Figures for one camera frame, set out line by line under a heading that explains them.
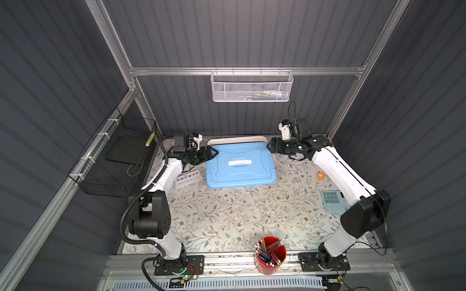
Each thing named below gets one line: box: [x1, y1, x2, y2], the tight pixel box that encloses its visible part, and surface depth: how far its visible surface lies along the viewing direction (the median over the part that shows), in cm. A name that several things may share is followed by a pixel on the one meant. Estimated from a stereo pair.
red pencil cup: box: [254, 236, 288, 275], surface depth 68 cm
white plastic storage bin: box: [207, 135, 269, 148], surface depth 98 cm
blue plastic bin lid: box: [205, 141, 278, 190], surface depth 86 cm
